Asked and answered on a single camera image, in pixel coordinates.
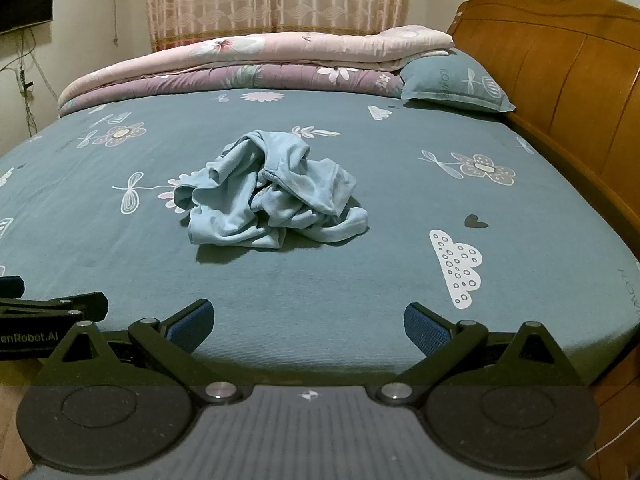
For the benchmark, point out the light blue printed t-shirt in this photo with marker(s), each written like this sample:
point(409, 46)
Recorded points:
point(250, 195)

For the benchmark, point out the wooden headboard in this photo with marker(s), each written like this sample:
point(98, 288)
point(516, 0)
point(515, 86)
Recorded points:
point(565, 70)

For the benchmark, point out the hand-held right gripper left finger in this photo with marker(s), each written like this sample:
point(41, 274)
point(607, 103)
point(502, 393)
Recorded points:
point(192, 325)

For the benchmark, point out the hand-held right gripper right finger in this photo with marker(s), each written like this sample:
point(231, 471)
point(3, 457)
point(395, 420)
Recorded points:
point(425, 330)

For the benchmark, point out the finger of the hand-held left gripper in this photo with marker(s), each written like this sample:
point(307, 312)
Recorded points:
point(75, 306)
point(11, 289)

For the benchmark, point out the pink floral quilt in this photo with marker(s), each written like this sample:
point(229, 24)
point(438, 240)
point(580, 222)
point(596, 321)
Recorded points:
point(280, 50)

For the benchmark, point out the patterned pink curtain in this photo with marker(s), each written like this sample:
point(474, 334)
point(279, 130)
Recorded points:
point(275, 0)

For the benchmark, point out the black wall monitor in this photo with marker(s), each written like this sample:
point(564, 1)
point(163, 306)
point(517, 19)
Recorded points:
point(25, 2)

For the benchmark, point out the blue floral pillow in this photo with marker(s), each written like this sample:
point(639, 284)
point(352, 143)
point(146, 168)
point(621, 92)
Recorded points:
point(450, 82)

